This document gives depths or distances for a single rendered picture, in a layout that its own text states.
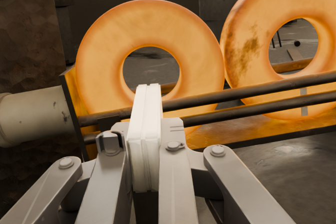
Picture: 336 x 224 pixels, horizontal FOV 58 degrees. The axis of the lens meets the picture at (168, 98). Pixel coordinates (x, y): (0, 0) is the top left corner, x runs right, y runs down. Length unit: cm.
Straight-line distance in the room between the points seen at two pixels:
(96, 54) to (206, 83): 11
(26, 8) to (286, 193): 116
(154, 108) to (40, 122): 19
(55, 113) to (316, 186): 124
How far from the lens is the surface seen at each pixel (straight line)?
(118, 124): 17
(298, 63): 38
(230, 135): 33
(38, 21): 51
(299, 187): 142
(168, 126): 16
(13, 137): 36
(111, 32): 30
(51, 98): 33
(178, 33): 30
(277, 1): 32
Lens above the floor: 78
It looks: 18 degrees down
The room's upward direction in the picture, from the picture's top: 4 degrees counter-clockwise
